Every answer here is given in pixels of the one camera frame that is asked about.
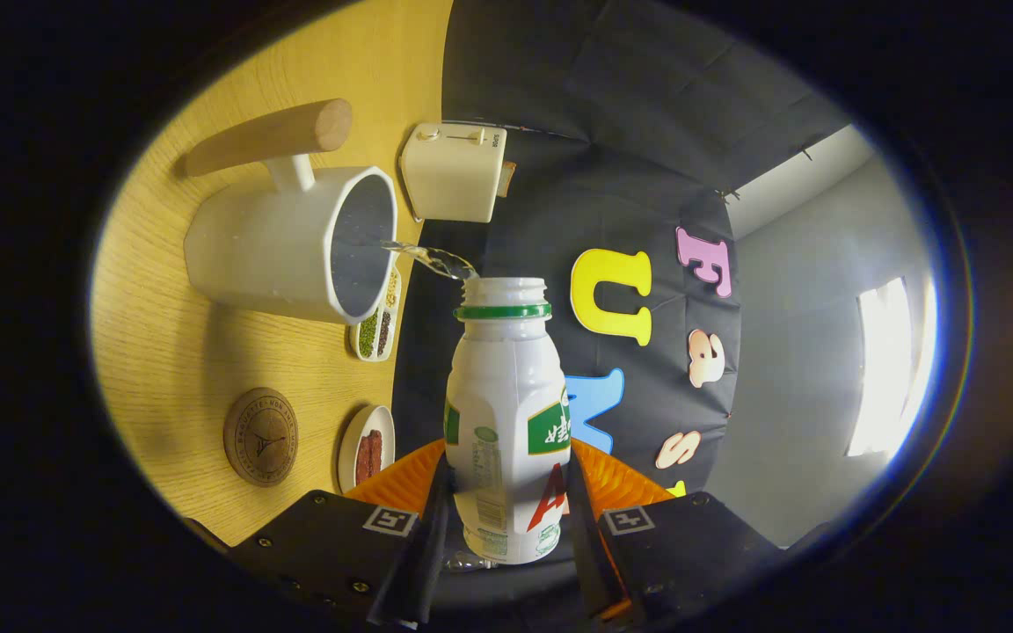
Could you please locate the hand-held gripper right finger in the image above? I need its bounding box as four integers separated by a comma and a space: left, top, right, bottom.
565, 437, 784, 627

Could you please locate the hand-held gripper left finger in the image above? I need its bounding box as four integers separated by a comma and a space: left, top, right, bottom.
232, 440, 453, 629

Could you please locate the white juice bottle green label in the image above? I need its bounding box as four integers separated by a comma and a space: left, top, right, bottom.
445, 277, 574, 565

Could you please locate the round cork coaster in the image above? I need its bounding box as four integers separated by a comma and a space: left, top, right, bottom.
223, 388, 299, 487

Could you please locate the white cup with wooden handle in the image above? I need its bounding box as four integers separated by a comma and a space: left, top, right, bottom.
183, 98, 398, 326

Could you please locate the round white plate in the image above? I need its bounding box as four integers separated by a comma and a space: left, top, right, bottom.
337, 404, 397, 494

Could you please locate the white divided bean dish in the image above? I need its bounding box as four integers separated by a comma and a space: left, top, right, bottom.
349, 268, 402, 363

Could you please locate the wooden table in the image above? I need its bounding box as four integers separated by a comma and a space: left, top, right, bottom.
89, 0, 455, 548

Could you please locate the cream toaster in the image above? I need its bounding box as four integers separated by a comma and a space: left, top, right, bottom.
399, 122, 508, 224

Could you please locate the black backdrop cloth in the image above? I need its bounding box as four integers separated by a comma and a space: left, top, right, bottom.
392, 0, 859, 633

